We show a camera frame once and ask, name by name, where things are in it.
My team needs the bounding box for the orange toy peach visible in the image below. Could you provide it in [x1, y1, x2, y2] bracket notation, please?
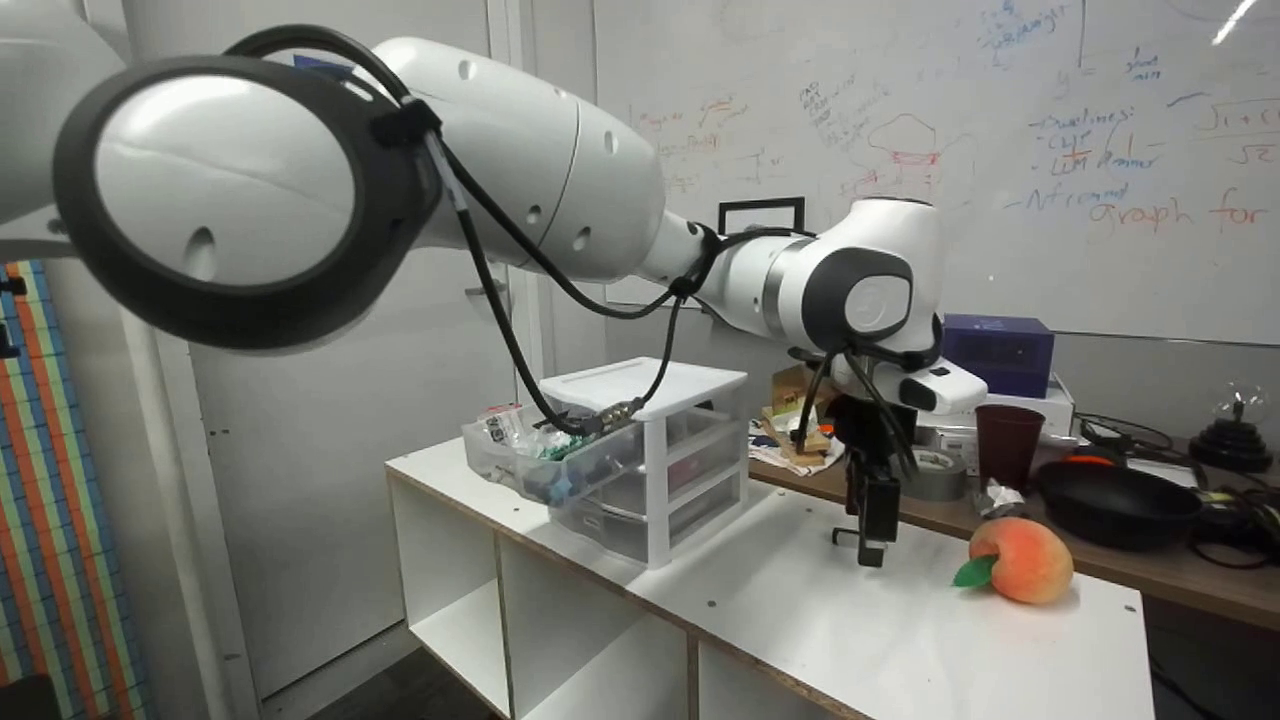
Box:
[951, 517, 1075, 609]

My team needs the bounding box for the clear bag with green parts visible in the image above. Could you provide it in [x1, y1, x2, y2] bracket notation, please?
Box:
[473, 407, 586, 482]

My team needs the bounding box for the wooden brush block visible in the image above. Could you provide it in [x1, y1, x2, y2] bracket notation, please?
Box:
[756, 392, 836, 470]

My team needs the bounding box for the clear top drawer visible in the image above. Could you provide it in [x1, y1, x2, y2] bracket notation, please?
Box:
[464, 407, 644, 509]

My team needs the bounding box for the black frying pan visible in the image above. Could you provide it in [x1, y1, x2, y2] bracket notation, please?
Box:
[1034, 464, 1206, 553]

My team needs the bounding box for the white box under purple box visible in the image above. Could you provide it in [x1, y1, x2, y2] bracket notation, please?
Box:
[932, 371, 1079, 442]

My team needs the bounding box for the framed portrait photo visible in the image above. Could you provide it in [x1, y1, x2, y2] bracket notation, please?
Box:
[715, 196, 803, 236]

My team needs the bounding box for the wooden side table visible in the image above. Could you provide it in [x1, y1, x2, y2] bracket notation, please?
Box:
[747, 458, 1280, 633]

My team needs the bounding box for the grey duct tape roll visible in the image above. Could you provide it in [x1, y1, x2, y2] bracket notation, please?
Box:
[903, 446, 967, 499]

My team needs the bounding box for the black round desk device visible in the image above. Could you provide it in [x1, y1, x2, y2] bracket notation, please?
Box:
[1191, 388, 1271, 470]

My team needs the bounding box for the white plastic drawer unit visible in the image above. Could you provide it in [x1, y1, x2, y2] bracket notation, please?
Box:
[544, 356, 747, 562]

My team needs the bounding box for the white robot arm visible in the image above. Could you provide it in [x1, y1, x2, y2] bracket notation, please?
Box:
[0, 8, 936, 562]

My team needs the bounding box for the white shelf cabinet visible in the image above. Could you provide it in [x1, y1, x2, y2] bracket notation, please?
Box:
[387, 442, 1156, 720]

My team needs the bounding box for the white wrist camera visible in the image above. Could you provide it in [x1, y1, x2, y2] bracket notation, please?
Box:
[834, 353, 987, 417]

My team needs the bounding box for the grey metal door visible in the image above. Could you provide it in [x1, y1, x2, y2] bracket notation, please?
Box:
[158, 246, 512, 717]

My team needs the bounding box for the wall whiteboard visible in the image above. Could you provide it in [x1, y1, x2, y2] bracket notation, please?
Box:
[591, 0, 1280, 345]

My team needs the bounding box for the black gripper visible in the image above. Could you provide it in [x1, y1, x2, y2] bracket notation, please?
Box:
[828, 395, 916, 566]

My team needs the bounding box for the dark red plastic cup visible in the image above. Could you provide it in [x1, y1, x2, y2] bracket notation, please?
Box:
[977, 403, 1045, 486]

